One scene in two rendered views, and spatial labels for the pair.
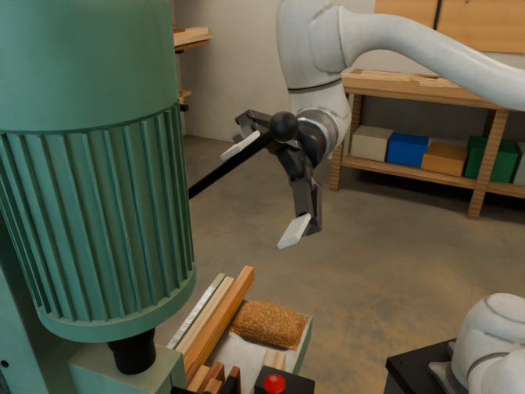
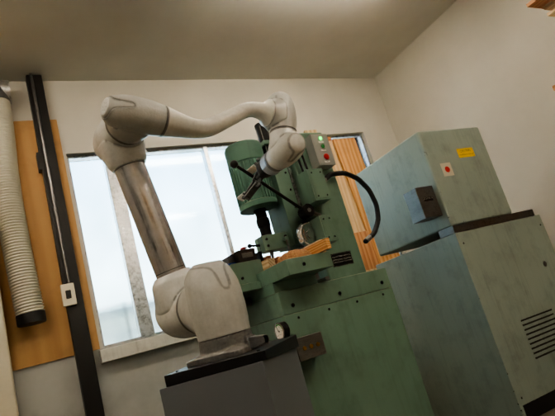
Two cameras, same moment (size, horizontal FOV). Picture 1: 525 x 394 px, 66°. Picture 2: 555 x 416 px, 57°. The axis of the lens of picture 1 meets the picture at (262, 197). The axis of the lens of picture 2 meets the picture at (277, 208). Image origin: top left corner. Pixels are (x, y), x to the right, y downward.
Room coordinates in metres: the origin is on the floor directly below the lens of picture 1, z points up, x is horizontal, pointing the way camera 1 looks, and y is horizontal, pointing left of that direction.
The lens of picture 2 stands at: (1.70, -1.61, 0.65)
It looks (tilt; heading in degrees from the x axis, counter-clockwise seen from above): 13 degrees up; 125
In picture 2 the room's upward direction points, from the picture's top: 16 degrees counter-clockwise
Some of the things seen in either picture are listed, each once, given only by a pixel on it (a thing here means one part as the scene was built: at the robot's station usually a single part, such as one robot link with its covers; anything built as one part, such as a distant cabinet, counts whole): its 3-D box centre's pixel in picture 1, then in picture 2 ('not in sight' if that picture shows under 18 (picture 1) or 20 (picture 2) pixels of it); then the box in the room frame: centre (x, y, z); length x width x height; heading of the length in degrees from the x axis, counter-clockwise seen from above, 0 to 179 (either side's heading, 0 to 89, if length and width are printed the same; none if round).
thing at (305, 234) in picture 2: not in sight; (309, 234); (0.53, 0.24, 1.02); 0.12 x 0.03 x 0.12; 70
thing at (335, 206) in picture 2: not in sight; (312, 210); (0.47, 0.44, 1.16); 0.22 x 0.22 x 0.72; 70
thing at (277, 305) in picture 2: not in sight; (309, 300); (0.41, 0.28, 0.76); 0.57 x 0.45 x 0.09; 70
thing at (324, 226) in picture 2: not in sight; (323, 230); (0.58, 0.28, 1.02); 0.09 x 0.07 x 0.12; 160
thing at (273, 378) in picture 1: (274, 384); not in sight; (0.37, -0.02, 1.02); 0.03 x 0.03 x 0.01
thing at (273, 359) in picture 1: (273, 368); (268, 264); (0.48, -0.02, 0.92); 0.04 x 0.03 x 0.04; 166
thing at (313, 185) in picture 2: not in sight; (314, 186); (0.59, 0.31, 1.22); 0.09 x 0.08 x 0.15; 70
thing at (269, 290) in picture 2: not in sight; (271, 294); (0.35, 0.11, 0.82); 0.40 x 0.21 x 0.04; 160
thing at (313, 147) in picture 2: not in sight; (320, 152); (0.61, 0.42, 1.40); 0.10 x 0.06 x 0.16; 70
